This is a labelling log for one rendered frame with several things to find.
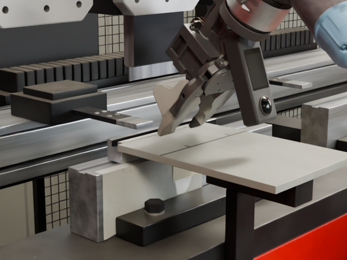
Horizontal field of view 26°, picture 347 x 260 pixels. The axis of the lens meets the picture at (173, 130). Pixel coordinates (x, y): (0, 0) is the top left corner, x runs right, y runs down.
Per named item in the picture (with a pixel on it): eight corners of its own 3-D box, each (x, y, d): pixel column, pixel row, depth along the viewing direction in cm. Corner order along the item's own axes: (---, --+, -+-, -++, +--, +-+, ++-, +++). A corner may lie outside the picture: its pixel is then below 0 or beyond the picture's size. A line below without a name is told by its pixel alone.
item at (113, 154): (122, 163, 104) (122, 143, 103) (107, 159, 106) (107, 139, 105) (216, 137, 118) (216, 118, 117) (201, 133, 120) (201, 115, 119)
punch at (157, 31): (134, 82, 103) (133, 12, 101) (124, 80, 105) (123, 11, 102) (183, 72, 110) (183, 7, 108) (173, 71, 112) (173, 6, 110)
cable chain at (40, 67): (17, 94, 136) (16, 72, 135) (-2, 90, 140) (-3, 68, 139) (160, 69, 162) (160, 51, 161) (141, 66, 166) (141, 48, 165)
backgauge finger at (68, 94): (115, 143, 109) (114, 109, 107) (10, 115, 126) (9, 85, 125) (172, 128, 117) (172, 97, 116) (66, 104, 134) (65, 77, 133)
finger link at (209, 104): (187, 96, 111) (207, 56, 104) (210, 126, 109) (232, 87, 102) (171, 103, 110) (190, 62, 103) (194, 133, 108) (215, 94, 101)
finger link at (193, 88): (180, 108, 102) (222, 64, 98) (188, 118, 101) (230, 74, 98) (161, 108, 98) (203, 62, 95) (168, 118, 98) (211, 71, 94)
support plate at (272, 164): (275, 194, 85) (275, 186, 85) (117, 151, 102) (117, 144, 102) (357, 161, 98) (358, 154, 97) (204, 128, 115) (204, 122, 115)
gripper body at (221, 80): (199, 50, 105) (243, -15, 98) (235, 95, 102) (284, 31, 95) (160, 55, 100) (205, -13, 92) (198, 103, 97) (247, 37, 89)
